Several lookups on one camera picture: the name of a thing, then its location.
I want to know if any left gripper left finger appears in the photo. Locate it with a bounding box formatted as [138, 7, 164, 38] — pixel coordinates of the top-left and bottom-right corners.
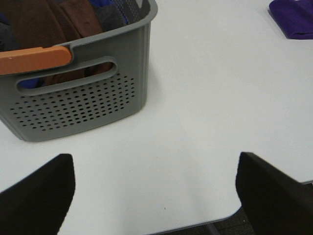
[0, 154, 75, 235]

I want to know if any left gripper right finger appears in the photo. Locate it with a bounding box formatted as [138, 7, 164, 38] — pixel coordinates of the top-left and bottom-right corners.
[235, 152, 313, 235]

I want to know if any purple towel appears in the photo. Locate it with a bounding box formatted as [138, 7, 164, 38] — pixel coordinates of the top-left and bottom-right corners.
[269, 0, 313, 40]

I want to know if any grey perforated laundry basket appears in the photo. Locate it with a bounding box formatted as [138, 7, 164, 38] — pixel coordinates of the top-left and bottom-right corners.
[0, 0, 157, 142]

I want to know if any brown towel in basket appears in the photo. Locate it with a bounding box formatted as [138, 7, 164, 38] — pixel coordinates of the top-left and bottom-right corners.
[0, 0, 112, 86]

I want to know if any orange basket handle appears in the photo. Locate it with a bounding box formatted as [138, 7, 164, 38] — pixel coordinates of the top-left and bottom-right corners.
[0, 46, 72, 75]

